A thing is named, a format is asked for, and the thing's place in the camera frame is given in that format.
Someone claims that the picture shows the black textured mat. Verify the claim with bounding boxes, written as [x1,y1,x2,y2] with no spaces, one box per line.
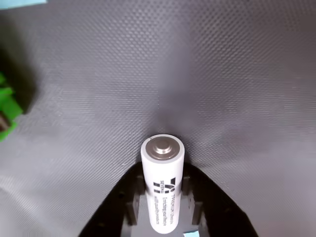
[0,0,316,237]

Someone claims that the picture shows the white AA battery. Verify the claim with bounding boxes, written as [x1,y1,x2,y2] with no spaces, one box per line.
[140,134,186,235]

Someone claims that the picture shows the green battery holder metal contacts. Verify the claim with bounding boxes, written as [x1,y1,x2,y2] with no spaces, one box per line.
[0,71,25,143]

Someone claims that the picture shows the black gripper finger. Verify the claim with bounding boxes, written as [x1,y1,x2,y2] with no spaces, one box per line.
[79,162,147,237]
[181,163,259,237]

